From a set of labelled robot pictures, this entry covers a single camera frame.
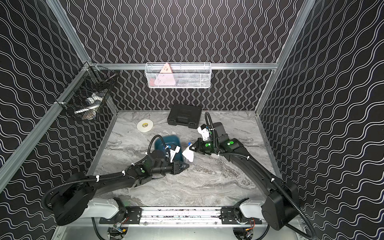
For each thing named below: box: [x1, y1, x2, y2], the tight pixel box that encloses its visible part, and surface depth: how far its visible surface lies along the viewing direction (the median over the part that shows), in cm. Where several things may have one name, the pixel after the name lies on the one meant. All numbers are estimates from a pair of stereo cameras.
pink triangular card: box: [154, 63, 176, 86], surface depth 91 cm
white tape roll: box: [137, 119, 154, 133], surface depth 113 cm
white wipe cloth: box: [182, 146, 194, 163], surface depth 77 cm
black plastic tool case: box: [167, 104, 202, 129], surface depth 112 cm
